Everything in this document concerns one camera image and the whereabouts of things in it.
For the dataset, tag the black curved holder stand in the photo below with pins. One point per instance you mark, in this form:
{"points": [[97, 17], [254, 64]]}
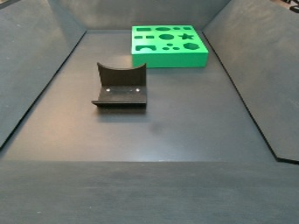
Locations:
{"points": [[122, 86]]}

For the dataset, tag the green shape sorter box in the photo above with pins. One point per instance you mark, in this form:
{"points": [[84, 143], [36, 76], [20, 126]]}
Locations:
{"points": [[166, 46]]}

